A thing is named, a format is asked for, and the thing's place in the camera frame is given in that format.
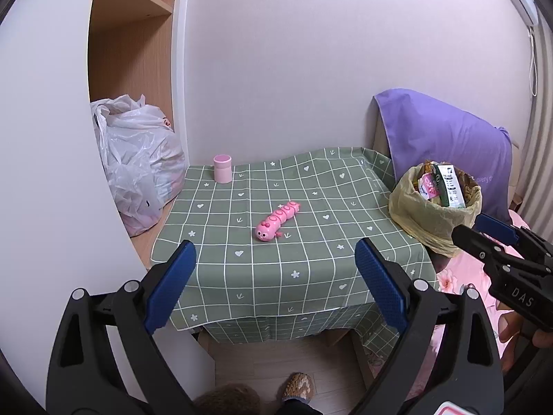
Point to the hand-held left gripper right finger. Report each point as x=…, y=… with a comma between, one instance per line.
x=382, y=283

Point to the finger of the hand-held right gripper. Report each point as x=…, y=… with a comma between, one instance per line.
x=475, y=242
x=497, y=227

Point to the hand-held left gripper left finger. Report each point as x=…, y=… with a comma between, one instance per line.
x=173, y=283

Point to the bin with yellow liner bag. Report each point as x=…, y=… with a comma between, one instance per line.
x=423, y=220

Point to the pink white small packet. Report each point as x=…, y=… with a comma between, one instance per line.
x=427, y=188

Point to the gold wrapper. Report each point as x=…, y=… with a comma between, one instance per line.
x=425, y=168

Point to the person's right hand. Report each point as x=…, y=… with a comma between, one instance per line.
x=510, y=326

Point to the pink floral blanket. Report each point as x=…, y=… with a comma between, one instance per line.
x=449, y=276

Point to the white curtain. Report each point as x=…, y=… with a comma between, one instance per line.
x=545, y=138

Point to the green checkered tablecloth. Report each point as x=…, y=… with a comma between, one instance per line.
x=281, y=276

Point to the pink caterpillar toy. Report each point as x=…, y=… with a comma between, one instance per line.
x=276, y=220

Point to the pink cup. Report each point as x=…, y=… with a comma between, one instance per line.
x=223, y=170

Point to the white plastic bag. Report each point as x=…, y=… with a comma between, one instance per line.
x=138, y=160

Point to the brown furry slipper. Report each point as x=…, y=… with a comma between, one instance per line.
x=229, y=402

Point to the knitted slipper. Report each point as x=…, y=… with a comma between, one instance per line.
x=298, y=387

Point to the dark trouser leg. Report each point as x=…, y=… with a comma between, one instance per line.
x=300, y=410

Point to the wooden shelf unit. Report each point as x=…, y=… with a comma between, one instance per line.
x=129, y=52

